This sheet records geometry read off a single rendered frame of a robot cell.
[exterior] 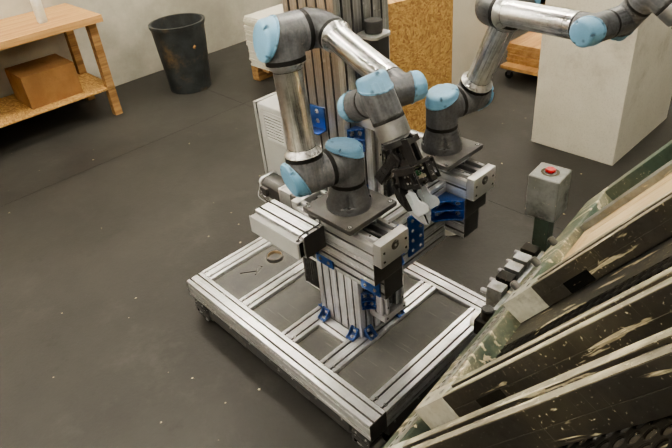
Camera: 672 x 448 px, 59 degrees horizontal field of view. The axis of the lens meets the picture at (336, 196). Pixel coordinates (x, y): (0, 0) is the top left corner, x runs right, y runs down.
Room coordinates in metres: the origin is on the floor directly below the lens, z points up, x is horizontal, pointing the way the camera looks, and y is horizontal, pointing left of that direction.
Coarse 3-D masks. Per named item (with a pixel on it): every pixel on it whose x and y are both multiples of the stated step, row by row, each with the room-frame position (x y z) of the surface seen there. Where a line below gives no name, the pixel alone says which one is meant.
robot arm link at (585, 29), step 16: (480, 0) 1.79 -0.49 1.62; (496, 0) 1.73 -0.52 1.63; (512, 0) 1.71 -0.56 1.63; (480, 16) 1.77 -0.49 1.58; (496, 16) 1.71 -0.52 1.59; (512, 16) 1.66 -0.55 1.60; (528, 16) 1.62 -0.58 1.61; (544, 16) 1.57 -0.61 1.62; (560, 16) 1.53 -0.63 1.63; (576, 16) 1.50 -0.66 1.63; (592, 16) 1.45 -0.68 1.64; (608, 16) 1.46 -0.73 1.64; (544, 32) 1.57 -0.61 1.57; (560, 32) 1.52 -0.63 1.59; (576, 32) 1.45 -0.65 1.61; (592, 32) 1.42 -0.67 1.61; (608, 32) 1.44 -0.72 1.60
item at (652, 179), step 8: (664, 168) 1.42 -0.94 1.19; (648, 176) 1.48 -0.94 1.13; (656, 176) 1.43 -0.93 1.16; (664, 176) 1.42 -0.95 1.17; (640, 184) 1.46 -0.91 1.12; (648, 184) 1.44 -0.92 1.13; (632, 192) 1.47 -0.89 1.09; (640, 192) 1.46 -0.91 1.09; (616, 200) 1.51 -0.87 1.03; (624, 200) 1.48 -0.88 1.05; (608, 208) 1.51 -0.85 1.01; (616, 208) 1.49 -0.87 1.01; (592, 216) 1.56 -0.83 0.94; (600, 216) 1.52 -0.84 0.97; (584, 224) 1.55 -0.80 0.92; (592, 224) 1.54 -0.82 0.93
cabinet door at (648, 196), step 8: (656, 184) 1.41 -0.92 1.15; (664, 184) 1.36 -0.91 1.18; (648, 192) 1.40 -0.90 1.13; (656, 192) 1.34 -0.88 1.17; (664, 192) 1.28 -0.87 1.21; (632, 200) 1.45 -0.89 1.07; (640, 200) 1.39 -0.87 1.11; (648, 200) 1.33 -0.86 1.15; (624, 208) 1.43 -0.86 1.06; (632, 208) 1.38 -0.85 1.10; (640, 208) 1.31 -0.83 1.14; (608, 216) 1.49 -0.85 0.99; (616, 216) 1.43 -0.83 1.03; (624, 216) 1.36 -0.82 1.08; (600, 224) 1.47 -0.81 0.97; (608, 224) 1.41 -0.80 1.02; (616, 224) 1.34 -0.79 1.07; (584, 232) 1.54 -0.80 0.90; (592, 232) 1.47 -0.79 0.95; (600, 232) 1.39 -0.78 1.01; (584, 240) 1.45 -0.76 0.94; (592, 240) 1.38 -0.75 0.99; (576, 248) 1.42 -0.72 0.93
